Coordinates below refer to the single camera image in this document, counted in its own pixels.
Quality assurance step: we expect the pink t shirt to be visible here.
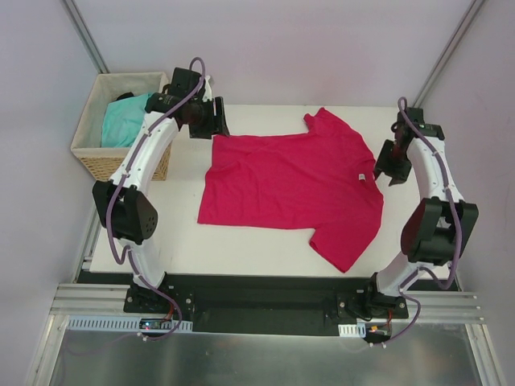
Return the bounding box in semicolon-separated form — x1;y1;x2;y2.
198;108;384;273

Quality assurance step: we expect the wicker basket with liner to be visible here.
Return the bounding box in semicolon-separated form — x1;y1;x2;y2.
71;72;169;181

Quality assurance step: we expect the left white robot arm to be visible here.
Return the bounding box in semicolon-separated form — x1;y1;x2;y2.
93;68;229;313

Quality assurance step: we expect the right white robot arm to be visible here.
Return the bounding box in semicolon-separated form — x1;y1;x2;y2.
362;97;479;318

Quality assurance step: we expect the black garment in basket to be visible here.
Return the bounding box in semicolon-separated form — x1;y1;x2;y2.
116;92;135;101

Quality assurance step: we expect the teal t shirt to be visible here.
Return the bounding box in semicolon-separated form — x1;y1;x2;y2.
101;93;151;148

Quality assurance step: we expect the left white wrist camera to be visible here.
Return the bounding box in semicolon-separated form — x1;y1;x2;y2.
202;76;213;102

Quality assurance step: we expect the front aluminium rail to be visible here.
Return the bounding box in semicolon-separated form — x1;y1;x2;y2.
51;283;487;324

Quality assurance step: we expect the left aluminium frame post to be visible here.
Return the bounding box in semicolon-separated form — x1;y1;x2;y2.
60;0;110;74

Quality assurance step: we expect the aluminium frame post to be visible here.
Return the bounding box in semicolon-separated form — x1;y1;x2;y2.
60;0;110;74
410;0;488;108

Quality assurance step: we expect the right white cable duct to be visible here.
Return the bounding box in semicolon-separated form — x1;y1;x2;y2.
338;322;366;339

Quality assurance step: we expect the white cable duct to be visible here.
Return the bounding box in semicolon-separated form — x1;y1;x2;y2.
338;322;366;339
68;316;193;334

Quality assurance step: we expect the right aluminium frame post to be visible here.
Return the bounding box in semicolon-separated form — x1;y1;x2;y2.
410;0;488;108

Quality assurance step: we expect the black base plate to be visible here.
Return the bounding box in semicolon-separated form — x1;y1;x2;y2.
76;271;462;335

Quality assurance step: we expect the left white cable duct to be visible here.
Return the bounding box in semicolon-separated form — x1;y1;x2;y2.
68;316;193;334

